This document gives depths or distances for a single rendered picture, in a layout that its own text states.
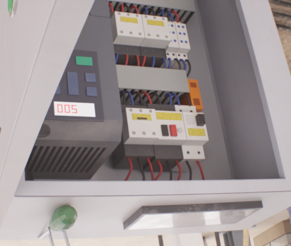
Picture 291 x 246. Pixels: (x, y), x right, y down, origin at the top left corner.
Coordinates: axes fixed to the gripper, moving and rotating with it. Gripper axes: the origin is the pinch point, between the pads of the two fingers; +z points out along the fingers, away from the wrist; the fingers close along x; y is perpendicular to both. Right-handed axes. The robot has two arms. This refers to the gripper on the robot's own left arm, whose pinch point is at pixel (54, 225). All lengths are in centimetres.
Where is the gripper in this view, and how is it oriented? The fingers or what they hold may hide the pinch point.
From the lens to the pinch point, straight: 64.1
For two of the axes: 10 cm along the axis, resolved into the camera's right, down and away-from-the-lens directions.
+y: -3.7, 3.5, 8.6
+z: -3.1, -9.2, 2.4
